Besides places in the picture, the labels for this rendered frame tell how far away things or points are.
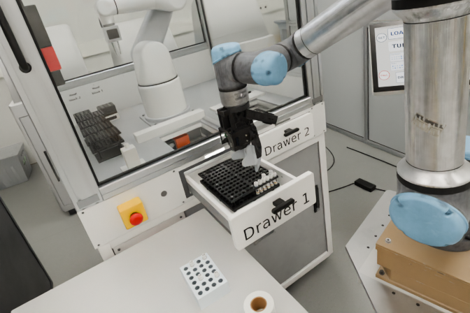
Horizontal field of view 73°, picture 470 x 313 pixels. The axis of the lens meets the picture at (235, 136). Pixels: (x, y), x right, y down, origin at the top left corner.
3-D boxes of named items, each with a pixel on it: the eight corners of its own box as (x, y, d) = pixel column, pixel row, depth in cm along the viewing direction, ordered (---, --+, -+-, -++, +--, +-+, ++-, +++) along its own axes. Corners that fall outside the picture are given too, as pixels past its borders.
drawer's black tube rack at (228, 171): (280, 192, 101) (278, 175, 99) (235, 219, 94) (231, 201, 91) (243, 168, 119) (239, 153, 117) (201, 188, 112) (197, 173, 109)
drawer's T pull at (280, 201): (295, 202, 86) (294, 198, 85) (273, 215, 83) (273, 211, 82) (287, 196, 89) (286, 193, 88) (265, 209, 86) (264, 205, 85)
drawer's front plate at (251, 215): (316, 202, 97) (313, 172, 92) (238, 251, 85) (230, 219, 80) (312, 200, 98) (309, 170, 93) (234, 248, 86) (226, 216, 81)
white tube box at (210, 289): (230, 291, 81) (227, 281, 79) (201, 310, 77) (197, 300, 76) (209, 262, 91) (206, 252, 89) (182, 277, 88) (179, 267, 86)
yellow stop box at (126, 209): (150, 220, 100) (143, 202, 97) (127, 231, 97) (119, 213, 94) (145, 213, 105) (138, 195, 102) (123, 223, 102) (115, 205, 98)
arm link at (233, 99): (236, 81, 87) (254, 85, 80) (239, 97, 89) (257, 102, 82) (213, 89, 84) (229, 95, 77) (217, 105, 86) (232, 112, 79)
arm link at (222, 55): (226, 48, 72) (202, 49, 78) (235, 93, 77) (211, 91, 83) (248, 40, 77) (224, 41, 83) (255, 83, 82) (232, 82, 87)
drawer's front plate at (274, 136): (314, 136, 136) (312, 112, 131) (260, 163, 123) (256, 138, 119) (311, 135, 137) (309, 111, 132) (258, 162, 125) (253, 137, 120)
